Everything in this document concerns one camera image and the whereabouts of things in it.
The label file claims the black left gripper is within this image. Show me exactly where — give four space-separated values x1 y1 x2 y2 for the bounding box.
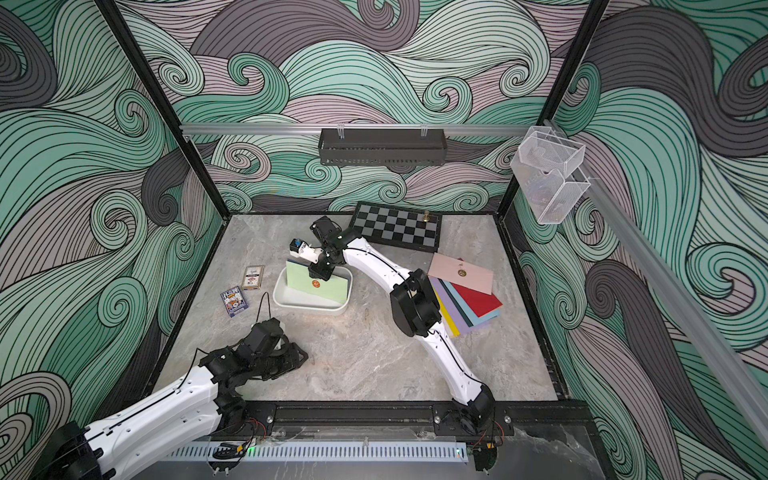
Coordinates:
251 341 311 379

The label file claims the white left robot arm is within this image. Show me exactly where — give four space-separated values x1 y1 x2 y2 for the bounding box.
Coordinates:
31 326 309 479

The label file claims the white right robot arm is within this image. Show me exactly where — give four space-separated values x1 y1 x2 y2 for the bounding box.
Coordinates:
290 216 495 435

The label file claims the white plastic storage box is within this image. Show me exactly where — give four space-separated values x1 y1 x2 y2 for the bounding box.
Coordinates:
272 268 353 316

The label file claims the blue playing card box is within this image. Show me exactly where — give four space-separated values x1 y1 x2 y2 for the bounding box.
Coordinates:
220 286 249 318

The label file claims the pink sealed envelope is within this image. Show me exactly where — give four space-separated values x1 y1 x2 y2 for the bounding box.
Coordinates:
428 253 494 294

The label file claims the black folding chess board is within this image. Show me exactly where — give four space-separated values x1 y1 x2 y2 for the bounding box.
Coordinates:
349 202 442 253

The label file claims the lavender envelope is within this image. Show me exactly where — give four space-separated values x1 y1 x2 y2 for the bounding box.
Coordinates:
430 277 492 336

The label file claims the red envelope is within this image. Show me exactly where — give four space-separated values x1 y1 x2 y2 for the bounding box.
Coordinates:
449 283 503 318

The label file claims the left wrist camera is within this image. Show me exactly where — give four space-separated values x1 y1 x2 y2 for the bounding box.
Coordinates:
249 318 283 354

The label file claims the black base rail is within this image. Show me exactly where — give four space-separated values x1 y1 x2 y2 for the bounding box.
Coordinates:
204 398 598 442

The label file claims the black wall shelf tray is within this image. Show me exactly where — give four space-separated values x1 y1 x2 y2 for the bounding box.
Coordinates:
318 129 448 167

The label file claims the white slotted cable duct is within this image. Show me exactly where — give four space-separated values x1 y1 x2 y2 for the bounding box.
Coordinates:
164 440 469 466

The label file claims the aluminium back rail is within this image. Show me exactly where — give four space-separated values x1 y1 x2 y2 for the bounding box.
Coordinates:
180 122 530 137

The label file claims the aluminium rail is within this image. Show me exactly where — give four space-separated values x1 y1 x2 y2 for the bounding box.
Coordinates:
542 119 768 448
180 122 530 137

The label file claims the black corner frame post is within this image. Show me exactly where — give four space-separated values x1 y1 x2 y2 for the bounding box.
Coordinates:
94 0 231 223

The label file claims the clear acrylic wall bin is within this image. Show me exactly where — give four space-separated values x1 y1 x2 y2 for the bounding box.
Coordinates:
511 126 591 225

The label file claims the aluminium right rail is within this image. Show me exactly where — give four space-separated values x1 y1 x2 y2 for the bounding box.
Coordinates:
542 119 768 448

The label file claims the black right corner post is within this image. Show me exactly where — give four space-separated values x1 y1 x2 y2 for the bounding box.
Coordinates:
496 0 612 217

